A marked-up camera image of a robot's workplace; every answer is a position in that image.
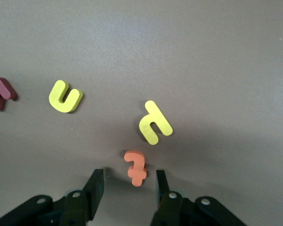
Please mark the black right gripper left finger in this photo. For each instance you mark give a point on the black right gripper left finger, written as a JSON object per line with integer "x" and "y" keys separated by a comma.
{"x": 89, "y": 202}

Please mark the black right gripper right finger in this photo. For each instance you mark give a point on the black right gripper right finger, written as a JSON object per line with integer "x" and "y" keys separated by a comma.
{"x": 169, "y": 207}

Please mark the orange letter t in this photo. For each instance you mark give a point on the orange letter t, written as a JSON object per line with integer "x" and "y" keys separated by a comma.
{"x": 136, "y": 169}

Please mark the yellow letter h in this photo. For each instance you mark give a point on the yellow letter h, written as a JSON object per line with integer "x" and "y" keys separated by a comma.
{"x": 155, "y": 120}

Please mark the yellow letter u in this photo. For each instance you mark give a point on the yellow letter u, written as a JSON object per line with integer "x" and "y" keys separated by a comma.
{"x": 61, "y": 103}

